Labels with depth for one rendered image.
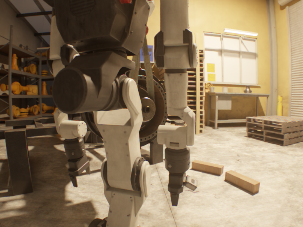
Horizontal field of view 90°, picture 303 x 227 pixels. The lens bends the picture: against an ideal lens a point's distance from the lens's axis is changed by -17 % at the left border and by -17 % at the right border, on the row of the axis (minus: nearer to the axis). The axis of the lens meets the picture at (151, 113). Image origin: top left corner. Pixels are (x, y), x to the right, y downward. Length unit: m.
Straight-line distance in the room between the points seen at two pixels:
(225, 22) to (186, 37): 6.56
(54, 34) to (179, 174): 0.68
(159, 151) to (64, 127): 1.95
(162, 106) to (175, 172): 0.68
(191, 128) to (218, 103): 5.13
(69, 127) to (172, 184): 0.45
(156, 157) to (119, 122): 1.96
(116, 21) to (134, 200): 0.65
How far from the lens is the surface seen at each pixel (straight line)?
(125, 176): 0.71
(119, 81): 0.56
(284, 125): 4.05
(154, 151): 2.52
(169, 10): 0.57
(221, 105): 5.73
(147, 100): 1.07
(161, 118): 1.22
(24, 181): 2.05
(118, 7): 0.51
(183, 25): 0.55
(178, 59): 0.53
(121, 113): 0.69
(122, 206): 0.79
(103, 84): 0.46
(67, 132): 0.78
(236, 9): 7.55
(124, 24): 0.54
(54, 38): 0.75
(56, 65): 0.75
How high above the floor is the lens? 0.92
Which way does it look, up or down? 5 degrees down
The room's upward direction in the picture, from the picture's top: straight up
